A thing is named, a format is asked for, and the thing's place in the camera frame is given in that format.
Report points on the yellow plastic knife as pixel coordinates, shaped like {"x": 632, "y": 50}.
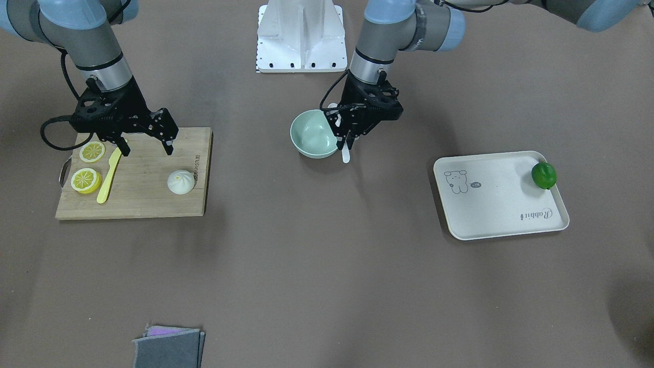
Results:
{"x": 105, "y": 187}

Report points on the green lime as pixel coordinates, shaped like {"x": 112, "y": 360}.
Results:
{"x": 544, "y": 175}

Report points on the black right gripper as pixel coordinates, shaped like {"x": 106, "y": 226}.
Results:
{"x": 134, "y": 101}

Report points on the white camera mast base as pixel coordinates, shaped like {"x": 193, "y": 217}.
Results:
{"x": 300, "y": 37}

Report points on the wooden cutting board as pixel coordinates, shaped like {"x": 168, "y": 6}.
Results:
{"x": 139, "y": 186}

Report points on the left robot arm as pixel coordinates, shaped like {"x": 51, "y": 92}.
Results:
{"x": 488, "y": 66}

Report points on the lemon slice near knife tip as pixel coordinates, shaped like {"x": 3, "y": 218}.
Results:
{"x": 92, "y": 152}

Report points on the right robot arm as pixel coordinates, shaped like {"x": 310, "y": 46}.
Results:
{"x": 81, "y": 30}

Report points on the white ceramic spoon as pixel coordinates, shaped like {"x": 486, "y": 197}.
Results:
{"x": 346, "y": 153}

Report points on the white steamed bun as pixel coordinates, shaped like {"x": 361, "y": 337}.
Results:
{"x": 180, "y": 182}

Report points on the lemon slice near knife handle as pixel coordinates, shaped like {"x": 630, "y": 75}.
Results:
{"x": 86, "y": 181}

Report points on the mint green bowl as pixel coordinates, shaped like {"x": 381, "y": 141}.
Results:
{"x": 312, "y": 136}

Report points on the white rabbit tray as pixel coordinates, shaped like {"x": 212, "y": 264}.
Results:
{"x": 492, "y": 195}

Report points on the folded grey cloth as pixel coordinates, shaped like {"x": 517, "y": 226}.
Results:
{"x": 164, "y": 346}

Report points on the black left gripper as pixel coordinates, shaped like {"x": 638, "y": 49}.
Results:
{"x": 351, "y": 94}

